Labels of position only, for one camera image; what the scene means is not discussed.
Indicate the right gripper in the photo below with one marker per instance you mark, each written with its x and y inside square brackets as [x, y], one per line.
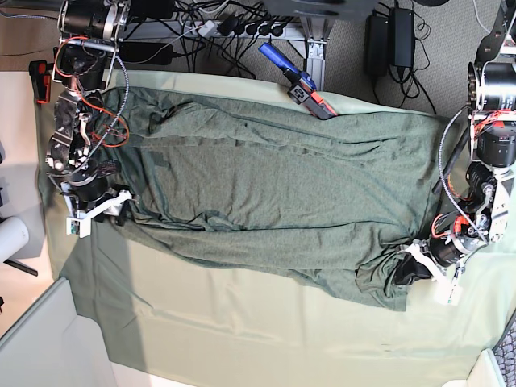
[92, 184]

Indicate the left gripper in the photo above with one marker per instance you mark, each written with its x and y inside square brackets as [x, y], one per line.
[445, 251]

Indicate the green T-shirt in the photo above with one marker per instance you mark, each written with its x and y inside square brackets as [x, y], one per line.
[225, 183]

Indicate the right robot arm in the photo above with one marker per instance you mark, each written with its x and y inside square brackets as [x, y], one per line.
[91, 33]

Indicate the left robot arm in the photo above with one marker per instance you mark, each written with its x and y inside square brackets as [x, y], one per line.
[477, 179]

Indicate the white cylinder on stand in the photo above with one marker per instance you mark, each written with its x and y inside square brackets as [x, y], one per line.
[14, 236]

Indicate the blue orange clamp at centre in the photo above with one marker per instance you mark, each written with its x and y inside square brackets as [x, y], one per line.
[302, 88]

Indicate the black power adapter brick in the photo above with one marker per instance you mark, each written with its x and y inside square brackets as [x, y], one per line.
[376, 45]

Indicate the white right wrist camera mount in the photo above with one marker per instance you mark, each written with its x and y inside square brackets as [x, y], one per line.
[79, 222]

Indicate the aluminium frame post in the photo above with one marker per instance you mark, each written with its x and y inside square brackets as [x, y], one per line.
[316, 32]

